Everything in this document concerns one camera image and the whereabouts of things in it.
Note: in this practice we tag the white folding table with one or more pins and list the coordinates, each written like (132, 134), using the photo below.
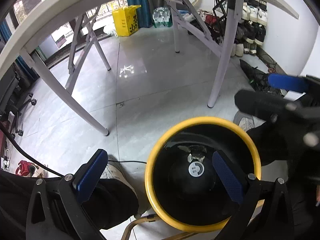
(222, 67)

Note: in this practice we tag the yellow rimmed trash bin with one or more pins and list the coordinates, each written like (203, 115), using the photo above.
(155, 180)

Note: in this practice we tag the grey sneaker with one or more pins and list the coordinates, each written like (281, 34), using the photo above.
(113, 170)
(243, 122)

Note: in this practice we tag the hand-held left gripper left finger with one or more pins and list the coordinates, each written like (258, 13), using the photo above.
(90, 177)

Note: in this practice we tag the pack of water bottles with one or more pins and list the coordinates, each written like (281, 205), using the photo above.
(162, 17)

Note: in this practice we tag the blue curtain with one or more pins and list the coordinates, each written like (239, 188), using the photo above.
(138, 10)

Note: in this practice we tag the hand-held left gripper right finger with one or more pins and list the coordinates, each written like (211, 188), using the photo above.
(228, 177)

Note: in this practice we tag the pile of dark shoes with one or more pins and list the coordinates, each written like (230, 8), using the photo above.
(212, 22)

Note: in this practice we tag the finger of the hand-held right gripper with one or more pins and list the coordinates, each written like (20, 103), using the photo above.
(287, 83)
(260, 103)

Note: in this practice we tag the black office chair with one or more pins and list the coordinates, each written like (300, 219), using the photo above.
(13, 97)

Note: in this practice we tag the crumpled foil wrapper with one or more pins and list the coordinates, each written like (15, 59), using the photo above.
(196, 156)

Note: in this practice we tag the yellow cardboard box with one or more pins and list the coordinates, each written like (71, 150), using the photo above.
(126, 21)

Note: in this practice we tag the white plastic bag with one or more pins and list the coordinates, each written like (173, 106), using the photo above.
(110, 30)

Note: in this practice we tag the red plastic item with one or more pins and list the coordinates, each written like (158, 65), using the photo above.
(23, 167)

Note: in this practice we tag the black floor bag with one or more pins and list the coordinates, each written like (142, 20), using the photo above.
(255, 76)

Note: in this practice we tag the rack of sneakers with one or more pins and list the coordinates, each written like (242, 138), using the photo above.
(250, 30)

